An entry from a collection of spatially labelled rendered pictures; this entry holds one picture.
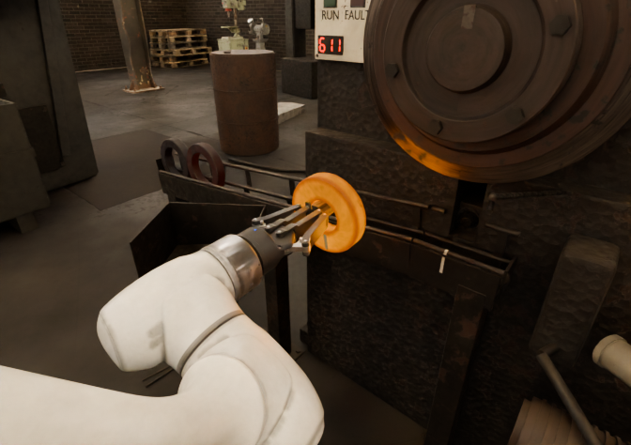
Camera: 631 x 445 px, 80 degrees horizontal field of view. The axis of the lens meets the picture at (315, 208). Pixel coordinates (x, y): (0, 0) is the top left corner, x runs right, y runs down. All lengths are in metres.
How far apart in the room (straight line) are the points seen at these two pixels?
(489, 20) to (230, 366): 0.55
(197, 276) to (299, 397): 0.19
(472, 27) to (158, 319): 0.57
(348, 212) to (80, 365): 1.33
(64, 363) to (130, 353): 1.31
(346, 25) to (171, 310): 0.77
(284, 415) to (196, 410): 0.10
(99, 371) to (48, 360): 0.22
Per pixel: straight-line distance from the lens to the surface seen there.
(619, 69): 0.68
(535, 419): 0.86
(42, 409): 0.33
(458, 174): 0.78
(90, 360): 1.76
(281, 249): 0.58
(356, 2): 0.99
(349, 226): 0.68
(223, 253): 0.54
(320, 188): 0.68
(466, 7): 0.64
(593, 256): 0.79
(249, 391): 0.41
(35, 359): 1.88
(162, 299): 0.49
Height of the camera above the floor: 1.16
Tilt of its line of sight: 27 degrees down
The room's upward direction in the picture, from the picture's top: straight up
